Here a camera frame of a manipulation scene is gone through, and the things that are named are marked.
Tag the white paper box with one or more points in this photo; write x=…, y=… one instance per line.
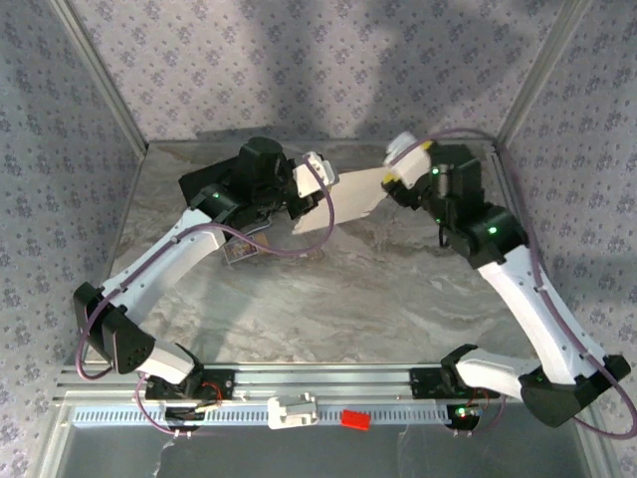
x=348, y=199

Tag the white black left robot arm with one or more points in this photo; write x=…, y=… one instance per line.
x=164, y=259

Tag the printed card box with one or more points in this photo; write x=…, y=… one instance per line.
x=241, y=250

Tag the black briefcase with chrome fittings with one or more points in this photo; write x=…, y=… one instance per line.
x=204, y=176

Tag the red plastic block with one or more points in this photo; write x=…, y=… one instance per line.
x=356, y=419

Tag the white plastic clip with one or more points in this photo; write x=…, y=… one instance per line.
x=291, y=413

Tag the aluminium frame post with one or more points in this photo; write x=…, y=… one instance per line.
x=541, y=74
x=103, y=79

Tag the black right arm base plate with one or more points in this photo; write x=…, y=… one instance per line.
x=423, y=384

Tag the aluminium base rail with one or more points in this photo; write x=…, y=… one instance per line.
x=323, y=381

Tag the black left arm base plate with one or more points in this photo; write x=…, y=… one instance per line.
x=224, y=384

